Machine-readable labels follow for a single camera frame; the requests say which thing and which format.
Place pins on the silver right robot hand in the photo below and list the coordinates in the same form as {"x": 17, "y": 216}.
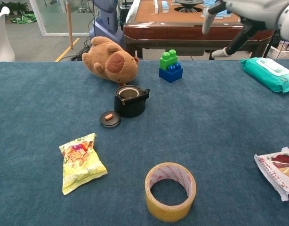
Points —
{"x": 257, "y": 11}

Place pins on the black cast iron teapot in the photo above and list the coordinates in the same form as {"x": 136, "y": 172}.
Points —
{"x": 130, "y": 108}

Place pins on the black lid with wooden knob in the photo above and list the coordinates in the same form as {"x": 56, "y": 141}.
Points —
{"x": 111, "y": 123}

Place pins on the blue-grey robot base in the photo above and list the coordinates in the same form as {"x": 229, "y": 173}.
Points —
{"x": 106, "y": 21}

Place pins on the blue mahjong tile pile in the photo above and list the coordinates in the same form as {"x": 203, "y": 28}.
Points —
{"x": 223, "y": 14}

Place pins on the black tripod stand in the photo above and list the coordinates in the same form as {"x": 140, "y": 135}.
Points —
{"x": 268, "y": 48}

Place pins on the white carton box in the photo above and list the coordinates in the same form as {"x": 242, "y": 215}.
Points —
{"x": 283, "y": 50}

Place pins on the green wet wipes pack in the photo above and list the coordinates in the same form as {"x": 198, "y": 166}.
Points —
{"x": 257, "y": 73}

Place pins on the black mahjong table centre disc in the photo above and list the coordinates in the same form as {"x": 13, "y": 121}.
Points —
{"x": 189, "y": 2}

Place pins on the brown mahjong table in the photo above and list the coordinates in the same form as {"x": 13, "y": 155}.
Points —
{"x": 182, "y": 33}

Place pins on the stacked blue mahjong tiles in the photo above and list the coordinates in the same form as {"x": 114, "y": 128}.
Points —
{"x": 165, "y": 6}

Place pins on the upright white mahjong tile row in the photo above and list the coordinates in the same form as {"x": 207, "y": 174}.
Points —
{"x": 156, "y": 5}

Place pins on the green building block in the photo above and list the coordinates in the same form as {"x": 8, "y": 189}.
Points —
{"x": 164, "y": 62}

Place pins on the blue building block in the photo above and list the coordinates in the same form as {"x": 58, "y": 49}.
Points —
{"x": 170, "y": 75}

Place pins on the brown capybara plush toy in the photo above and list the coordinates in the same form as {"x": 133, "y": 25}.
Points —
{"x": 106, "y": 61}

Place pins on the white and red snack packet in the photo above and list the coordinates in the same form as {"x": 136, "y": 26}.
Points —
{"x": 276, "y": 174}

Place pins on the wooden pole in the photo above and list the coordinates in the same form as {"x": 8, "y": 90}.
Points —
{"x": 69, "y": 23}

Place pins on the yellow packing tape roll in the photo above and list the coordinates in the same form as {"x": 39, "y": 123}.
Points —
{"x": 168, "y": 212}

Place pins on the yellow snack bag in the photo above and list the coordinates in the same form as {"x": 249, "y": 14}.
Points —
{"x": 81, "y": 164}

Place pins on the green cloth on floor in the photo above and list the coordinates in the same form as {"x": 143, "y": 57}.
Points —
{"x": 23, "y": 19}

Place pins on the potted green plants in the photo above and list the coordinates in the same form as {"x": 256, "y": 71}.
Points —
{"x": 12, "y": 7}

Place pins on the blue table cloth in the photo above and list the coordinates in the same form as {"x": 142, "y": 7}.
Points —
{"x": 29, "y": 106}

